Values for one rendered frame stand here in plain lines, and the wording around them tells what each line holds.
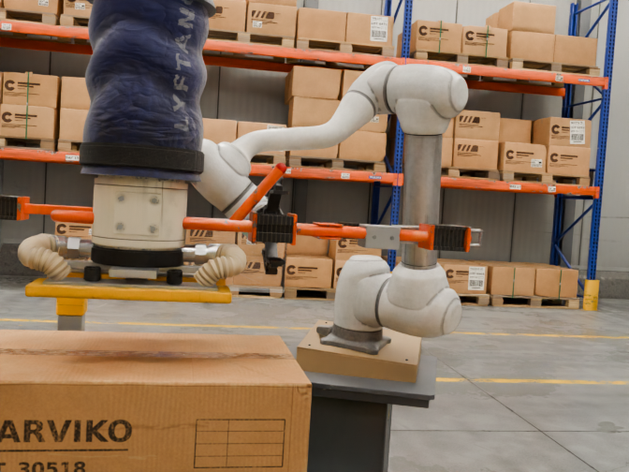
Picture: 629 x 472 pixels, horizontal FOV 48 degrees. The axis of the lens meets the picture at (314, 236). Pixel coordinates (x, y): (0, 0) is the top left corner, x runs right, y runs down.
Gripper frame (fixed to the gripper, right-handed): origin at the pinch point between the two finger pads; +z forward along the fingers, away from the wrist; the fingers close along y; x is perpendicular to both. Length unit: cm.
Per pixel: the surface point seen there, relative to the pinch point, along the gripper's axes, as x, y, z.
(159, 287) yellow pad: 21.9, 10.6, 13.7
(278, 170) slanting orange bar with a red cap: 0.9, -10.9, 1.7
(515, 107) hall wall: -454, -153, -834
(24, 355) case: 45, 25, 4
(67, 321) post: 45, 29, -47
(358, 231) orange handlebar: -15.2, -0.1, 3.8
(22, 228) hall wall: 222, 58, -850
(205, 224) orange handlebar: 14.3, -0.1, 3.7
